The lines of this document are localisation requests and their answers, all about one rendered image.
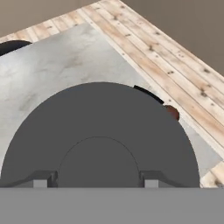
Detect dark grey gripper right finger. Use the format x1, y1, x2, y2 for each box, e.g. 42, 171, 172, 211
138, 170, 190, 188

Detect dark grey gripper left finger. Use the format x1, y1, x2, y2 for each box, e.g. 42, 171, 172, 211
0, 170, 59, 188

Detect dark grey round blender lid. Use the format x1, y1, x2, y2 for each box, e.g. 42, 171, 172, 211
0, 81, 201, 188

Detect brown round object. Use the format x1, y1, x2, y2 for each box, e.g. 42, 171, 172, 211
163, 104, 181, 122

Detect black curved rim object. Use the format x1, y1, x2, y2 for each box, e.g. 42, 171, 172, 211
133, 84, 165, 105

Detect black round object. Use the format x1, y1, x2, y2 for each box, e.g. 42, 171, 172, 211
0, 39, 33, 57

